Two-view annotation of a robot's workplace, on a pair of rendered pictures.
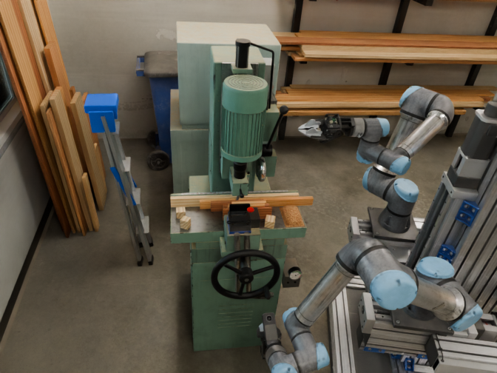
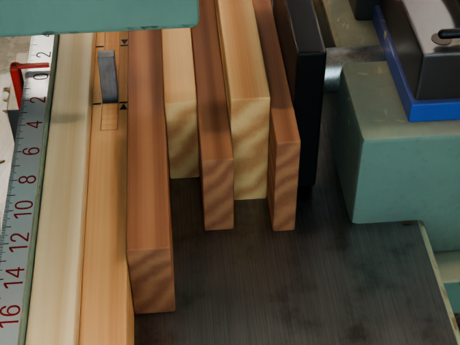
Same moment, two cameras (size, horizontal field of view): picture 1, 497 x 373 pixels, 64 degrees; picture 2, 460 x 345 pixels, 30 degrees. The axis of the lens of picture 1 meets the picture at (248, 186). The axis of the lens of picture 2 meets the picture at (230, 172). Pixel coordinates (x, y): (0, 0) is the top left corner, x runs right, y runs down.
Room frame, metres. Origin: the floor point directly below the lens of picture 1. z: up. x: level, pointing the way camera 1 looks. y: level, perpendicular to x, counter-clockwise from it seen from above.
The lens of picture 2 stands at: (1.34, 0.41, 1.24)
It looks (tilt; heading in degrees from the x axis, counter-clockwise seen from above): 43 degrees down; 277
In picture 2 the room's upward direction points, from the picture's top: straight up
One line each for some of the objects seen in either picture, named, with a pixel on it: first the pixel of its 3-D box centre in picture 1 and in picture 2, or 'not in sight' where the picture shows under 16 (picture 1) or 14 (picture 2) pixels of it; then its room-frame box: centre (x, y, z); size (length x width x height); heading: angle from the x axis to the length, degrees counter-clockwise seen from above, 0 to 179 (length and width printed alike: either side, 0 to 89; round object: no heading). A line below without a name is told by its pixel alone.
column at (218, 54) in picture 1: (232, 127); not in sight; (1.73, 0.10, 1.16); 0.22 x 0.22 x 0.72; 11
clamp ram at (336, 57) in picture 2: (239, 217); (348, 69); (1.32, 0.02, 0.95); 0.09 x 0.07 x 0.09; 101
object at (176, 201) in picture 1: (235, 200); (77, 119); (1.47, 0.05, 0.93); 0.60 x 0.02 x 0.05; 101
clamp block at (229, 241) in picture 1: (241, 232); (445, 112); (1.26, 0.01, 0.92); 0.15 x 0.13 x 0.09; 101
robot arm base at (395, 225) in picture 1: (396, 214); not in sight; (1.53, -0.73, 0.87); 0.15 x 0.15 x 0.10
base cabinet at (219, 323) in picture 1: (229, 267); not in sight; (1.57, 0.07, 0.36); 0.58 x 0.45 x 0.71; 11
